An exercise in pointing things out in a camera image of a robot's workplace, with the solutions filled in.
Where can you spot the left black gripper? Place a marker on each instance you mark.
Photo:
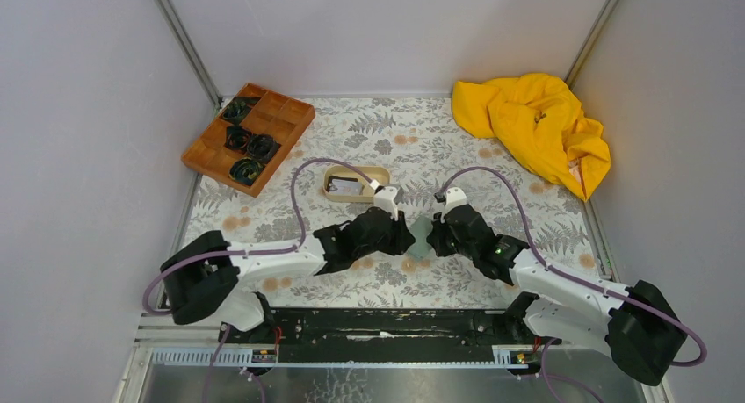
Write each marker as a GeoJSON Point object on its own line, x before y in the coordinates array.
{"type": "Point", "coordinates": [401, 238]}

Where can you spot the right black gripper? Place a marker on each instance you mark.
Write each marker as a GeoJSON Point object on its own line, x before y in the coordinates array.
{"type": "Point", "coordinates": [436, 236]}

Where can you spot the green card holder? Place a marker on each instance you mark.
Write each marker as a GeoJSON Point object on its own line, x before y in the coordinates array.
{"type": "Point", "coordinates": [420, 229]}

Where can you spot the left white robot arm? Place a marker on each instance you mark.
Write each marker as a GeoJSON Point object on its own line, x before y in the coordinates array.
{"type": "Point", "coordinates": [210, 278]}

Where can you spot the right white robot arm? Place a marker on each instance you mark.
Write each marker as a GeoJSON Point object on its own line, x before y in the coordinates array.
{"type": "Point", "coordinates": [634, 326]}

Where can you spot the beige oval tray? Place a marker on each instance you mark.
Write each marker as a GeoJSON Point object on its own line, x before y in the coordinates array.
{"type": "Point", "coordinates": [376, 173]}

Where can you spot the floral table mat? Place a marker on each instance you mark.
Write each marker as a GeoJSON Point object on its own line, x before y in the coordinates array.
{"type": "Point", "coordinates": [417, 141]}

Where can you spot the yellow cloth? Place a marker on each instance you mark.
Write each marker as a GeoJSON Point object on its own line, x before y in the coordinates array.
{"type": "Point", "coordinates": [542, 124]}

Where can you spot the orange compartment tray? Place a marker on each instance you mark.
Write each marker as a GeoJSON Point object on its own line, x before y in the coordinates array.
{"type": "Point", "coordinates": [249, 138]}

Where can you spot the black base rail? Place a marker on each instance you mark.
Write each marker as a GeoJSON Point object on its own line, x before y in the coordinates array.
{"type": "Point", "coordinates": [328, 335]}

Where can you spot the right aluminium frame post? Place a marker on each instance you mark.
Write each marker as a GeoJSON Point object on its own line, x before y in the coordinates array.
{"type": "Point", "coordinates": [593, 36]}

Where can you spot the aluminium frame post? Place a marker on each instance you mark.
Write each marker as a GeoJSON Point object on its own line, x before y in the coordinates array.
{"type": "Point", "coordinates": [183, 39]}
{"type": "Point", "coordinates": [593, 36]}

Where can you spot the left aluminium frame post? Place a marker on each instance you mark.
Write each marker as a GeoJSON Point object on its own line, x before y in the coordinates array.
{"type": "Point", "coordinates": [183, 39]}

